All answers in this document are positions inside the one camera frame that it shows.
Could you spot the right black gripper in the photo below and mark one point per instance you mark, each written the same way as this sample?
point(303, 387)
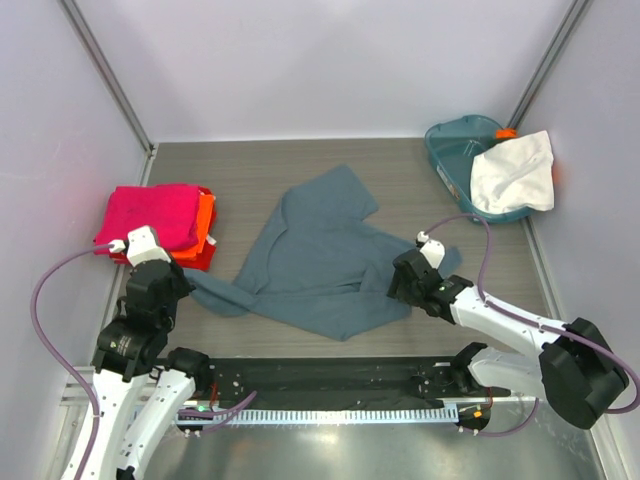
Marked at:
point(405, 277)

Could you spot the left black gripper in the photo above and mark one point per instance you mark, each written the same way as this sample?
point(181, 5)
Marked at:
point(185, 284)

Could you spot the grey blue t shirt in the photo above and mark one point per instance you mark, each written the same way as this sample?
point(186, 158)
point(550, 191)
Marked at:
point(316, 265)

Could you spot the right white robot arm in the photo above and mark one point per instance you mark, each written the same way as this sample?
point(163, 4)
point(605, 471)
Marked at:
point(570, 366)

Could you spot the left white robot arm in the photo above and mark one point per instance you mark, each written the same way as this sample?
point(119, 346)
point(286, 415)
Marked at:
point(117, 440)

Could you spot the folded red t shirt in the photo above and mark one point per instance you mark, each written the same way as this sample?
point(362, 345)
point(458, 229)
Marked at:
point(203, 260)

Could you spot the folded pink t shirt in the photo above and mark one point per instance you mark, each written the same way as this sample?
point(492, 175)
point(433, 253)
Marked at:
point(171, 210)

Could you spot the folded orange t shirt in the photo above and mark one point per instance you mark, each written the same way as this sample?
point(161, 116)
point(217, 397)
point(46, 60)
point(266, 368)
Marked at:
point(206, 211)

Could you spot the teal plastic bin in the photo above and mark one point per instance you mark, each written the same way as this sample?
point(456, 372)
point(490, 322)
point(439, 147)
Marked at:
point(452, 147)

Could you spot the white t shirt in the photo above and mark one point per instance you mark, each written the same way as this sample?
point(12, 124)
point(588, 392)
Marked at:
point(514, 174)

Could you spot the orange clamp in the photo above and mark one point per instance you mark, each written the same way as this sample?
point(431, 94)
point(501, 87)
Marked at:
point(505, 134)

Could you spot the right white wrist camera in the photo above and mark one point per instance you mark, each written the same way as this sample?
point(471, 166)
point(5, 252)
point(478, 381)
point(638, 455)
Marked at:
point(432, 250)

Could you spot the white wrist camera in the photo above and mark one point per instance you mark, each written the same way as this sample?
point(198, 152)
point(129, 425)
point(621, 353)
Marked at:
point(140, 246)
point(432, 250)

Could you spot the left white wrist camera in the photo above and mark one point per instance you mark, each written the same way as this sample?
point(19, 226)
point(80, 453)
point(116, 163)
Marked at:
point(140, 246)

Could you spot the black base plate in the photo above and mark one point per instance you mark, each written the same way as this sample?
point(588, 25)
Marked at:
point(339, 383)

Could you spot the slotted cable duct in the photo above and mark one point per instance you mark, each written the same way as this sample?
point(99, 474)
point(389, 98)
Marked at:
point(447, 414)

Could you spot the left aluminium frame post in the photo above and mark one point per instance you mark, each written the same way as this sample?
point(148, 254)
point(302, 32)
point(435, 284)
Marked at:
point(98, 58)

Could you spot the aluminium frame post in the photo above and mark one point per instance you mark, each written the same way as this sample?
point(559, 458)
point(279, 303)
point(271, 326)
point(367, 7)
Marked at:
point(559, 41)
point(98, 58)

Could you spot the right aluminium frame post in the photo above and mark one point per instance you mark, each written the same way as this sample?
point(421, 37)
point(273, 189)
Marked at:
point(559, 41)

